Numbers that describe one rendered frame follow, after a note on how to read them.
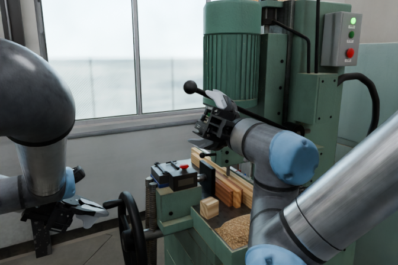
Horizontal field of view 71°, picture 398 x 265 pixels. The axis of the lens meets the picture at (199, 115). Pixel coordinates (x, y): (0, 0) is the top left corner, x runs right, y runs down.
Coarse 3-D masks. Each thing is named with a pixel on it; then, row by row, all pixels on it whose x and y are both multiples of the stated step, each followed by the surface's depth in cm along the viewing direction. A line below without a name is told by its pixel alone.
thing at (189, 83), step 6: (186, 84) 66; (192, 84) 66; (186, 90) 67; (192, 90) 66; (198, 90) 68; (204, 96) 70; (240, 108) 75; (246, 114) 77; (252, 114) 77; (264, 120) 79; (270, 120) 81; (276, 126) 82; (282, 126) 83; (288, 126) 85; (294, 126) 83; (300, 126) 84; (300, 132) 84; (306, 132) 88
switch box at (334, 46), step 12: (336, 12) 83; (348, 12) 83; (324, 24) 87; (336, 24) 84; (348, 24) 84; (360, 24) 86; (324, 36) 88; (336, 36) 84; (324, 48) 88; (336, 48) 84; (348, 48) 86; (324, 60) 89; (336, 60) 85
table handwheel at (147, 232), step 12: (132, 204) 78; (120, 216) 94; (132, 216) 75; (120, 228) 95; (132, 228) 74; (132, 240) 81; (144, 240) 72; (132, 252) 83; (144, 252) 71; (132, 264) 82; (144, 264) 71
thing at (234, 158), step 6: (222, 150) 89; (228, 150) 90; (216, 156) 92; (222, 156) 89; (228, 156) 90; (234, 156) 91; (240, 156) 92; (216, 162) 92; (222, 162) 90; (228, 162) 91; (234, 162) 92; (240, 162) 93
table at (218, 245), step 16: (208, 192) 94; (192, 208) 85; (224, 208) 84; (240, 208) 84; (160, 224) 83; (176, 224) 82; (192, 224) 85; (208, 224) 76; (208, 240) 76; (224, 256) 69; (240, 256) 67
